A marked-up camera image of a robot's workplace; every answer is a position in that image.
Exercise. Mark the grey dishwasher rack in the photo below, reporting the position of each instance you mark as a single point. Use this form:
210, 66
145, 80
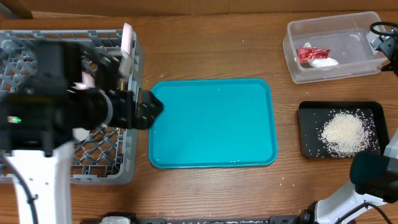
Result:
107, 156

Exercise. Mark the black plastic tray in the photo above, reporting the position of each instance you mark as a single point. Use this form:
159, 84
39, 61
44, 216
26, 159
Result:
313, 114

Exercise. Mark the red snack wrapper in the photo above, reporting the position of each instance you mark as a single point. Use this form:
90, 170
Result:
307, 54

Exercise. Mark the large white plate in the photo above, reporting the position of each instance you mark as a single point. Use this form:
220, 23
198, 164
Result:
127, 46

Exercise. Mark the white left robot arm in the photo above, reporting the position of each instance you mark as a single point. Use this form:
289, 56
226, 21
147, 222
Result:
37, 123

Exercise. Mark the white napkin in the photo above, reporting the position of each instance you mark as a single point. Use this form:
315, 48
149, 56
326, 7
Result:
321, 62

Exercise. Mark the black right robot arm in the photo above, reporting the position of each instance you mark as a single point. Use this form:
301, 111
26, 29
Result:
372, 180

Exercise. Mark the cream paper cup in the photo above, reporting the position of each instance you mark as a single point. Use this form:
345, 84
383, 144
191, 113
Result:
80, 134

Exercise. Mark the pile of rice grains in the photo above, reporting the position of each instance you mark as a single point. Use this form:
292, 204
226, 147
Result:
348, 132

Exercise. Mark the clear plastic bin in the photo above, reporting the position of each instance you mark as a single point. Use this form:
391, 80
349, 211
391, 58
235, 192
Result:
346, 37

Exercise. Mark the teal plastic tray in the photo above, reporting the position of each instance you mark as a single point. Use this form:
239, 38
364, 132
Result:
213, 123

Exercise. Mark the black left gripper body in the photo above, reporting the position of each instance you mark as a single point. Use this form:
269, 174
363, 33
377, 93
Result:
122, 114

